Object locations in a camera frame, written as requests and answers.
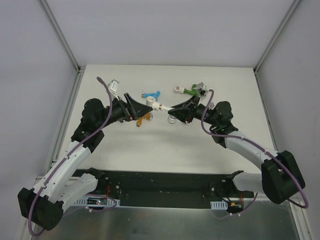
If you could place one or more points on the white elbow pipe fitting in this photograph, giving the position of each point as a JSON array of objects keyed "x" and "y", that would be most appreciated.
[{"x": 153, "y": 103}]

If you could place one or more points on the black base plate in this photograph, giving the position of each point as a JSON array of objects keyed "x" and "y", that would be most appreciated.
[{"x": 168, "y": 189}]

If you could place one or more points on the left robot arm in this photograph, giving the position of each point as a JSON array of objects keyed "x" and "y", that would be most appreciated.
[{"x": 46, "y": 202}]

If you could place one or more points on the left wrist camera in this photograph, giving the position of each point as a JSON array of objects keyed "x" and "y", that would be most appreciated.
[{"x": 113, "y": 85}]

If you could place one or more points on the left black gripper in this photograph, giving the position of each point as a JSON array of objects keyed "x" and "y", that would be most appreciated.
[{"x": 128, "y": 106}]

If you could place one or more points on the grey faucet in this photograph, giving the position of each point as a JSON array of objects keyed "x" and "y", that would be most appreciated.
[{"x": 211, "y": 105}]

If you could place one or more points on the green faucet with white fitting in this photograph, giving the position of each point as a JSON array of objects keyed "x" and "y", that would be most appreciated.
[{"x": 193, "y": 91}]

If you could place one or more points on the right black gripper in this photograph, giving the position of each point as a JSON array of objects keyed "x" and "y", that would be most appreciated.
[{"x": 193, "y": 109}]

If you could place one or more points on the blue faucet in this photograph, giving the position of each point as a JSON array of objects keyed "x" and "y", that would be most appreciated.
[{"x": 151, "y": 94}]

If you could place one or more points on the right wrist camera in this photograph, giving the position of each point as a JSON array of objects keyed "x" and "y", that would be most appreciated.
[{"x": 200, "y": 89}]

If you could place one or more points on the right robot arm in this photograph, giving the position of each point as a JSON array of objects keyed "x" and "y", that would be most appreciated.
[{"x": 280, "y": 177}]

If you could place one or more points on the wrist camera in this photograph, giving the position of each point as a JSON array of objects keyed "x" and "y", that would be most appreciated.
[
  {"x": 200, "y": 89},
  {"x": 113, "y": 85}
]

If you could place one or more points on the orange faucet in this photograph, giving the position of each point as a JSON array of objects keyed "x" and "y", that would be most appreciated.
[{"x": 147, "y": 117}]

